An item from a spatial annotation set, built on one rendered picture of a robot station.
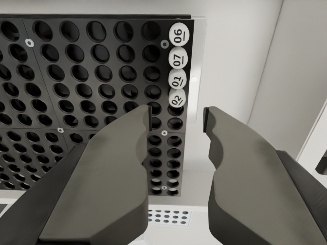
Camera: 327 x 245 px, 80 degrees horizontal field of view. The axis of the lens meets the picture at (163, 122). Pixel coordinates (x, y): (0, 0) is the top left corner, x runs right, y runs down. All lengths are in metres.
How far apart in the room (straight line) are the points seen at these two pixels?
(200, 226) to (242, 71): 0.44
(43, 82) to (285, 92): 0.19
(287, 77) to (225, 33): 0.07
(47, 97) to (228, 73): 0.17
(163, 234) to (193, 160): 0.36
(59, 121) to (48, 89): 0.03
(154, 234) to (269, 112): 0.49
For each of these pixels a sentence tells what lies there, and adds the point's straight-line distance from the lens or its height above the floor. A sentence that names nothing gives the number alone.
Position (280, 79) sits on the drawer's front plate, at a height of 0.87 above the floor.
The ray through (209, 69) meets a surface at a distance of 0.22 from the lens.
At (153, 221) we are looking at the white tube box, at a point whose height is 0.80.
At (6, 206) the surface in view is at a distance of 0.37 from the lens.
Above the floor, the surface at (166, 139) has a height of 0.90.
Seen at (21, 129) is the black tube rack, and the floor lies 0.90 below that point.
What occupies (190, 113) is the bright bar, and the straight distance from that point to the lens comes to 0.22.
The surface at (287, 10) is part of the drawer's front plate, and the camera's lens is 0.21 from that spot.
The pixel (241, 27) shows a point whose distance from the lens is 0.21.
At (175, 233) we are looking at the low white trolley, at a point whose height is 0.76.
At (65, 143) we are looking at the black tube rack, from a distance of 0.21.
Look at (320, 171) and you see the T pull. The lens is 0.23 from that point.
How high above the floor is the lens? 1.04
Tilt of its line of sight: 56 degrees down
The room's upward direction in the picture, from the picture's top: 175 degrees counter-clockwise
